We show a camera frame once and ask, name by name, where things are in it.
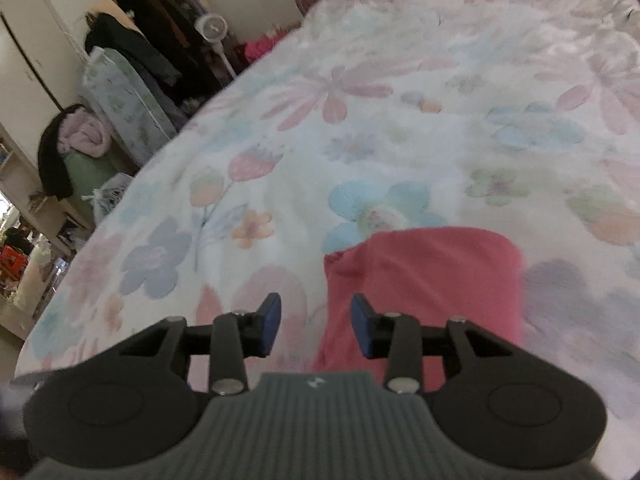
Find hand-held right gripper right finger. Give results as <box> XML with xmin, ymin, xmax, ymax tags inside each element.
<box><xmin>350</xmin><ymin>293</ymin><xmax>521</xmax><ymax>395</ymax></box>

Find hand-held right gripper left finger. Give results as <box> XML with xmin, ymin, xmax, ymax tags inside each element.
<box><xmin>117</xmin><ymin>292</ymin><xmax>283</xmax><ymax>396</ymax></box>

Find pink small garment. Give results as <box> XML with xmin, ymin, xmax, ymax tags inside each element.
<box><xmin>311</xmin><ymin>227</ymin><xmax>523</xmax><ymax>395</ymax></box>

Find bright pink clothes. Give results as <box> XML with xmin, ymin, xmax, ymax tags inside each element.
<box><xmin>244</xmin><ymin>35</ymin><xmax>287</xmax><ymax>63</ymax></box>

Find rack of dark clothes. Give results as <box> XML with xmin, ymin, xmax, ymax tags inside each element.
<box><xmin>85</xmin><ymin>0</ymin><xmax>236</xmax><ymax>111</ymax></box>

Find floral fleece blanket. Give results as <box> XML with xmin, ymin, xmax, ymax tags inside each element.
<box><xmin>12</xmin><ymin>0</ymin><xmax>640</xmax><ymax>480</ymax></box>

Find white plastic bag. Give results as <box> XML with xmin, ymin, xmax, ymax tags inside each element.
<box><xmin>82</xmin><ymin>172</ymin><xmax>133</xmax><ymax>223</ymax></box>

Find green bag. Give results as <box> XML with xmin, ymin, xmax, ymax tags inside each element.
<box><xmin>65</xmin><ymin>152</ymin><xmax>118</xmax><ymax>196</ymax></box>

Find cluttered white shelf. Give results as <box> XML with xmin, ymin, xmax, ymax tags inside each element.
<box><xmin>0</xmin><ymin>125</ymin><xmax>96</xmax><ymax>341</ymax></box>

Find pink fluffy blanket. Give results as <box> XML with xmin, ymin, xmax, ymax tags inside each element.
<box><xmin>57</xmin><ymin>110</ymin><xmax>111</xmax><ymax>158</ymax></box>

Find floral bagged quilt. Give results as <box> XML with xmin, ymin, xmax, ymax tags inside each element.
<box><xmin>80</xmin><ymin>46</ymin><xmax>178</xmax><ymax>161</ymax></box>

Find white standing fan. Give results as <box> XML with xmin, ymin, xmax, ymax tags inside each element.
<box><xmin>194</xmin><ymin>14</ymin><xmax>238</xmax><ymax>81</ymax></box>

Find white wardrobe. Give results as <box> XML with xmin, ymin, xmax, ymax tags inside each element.
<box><xmin>0</xmin><ymin>0</ymin><xmax>86</xmax><ymax>111</ymax></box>

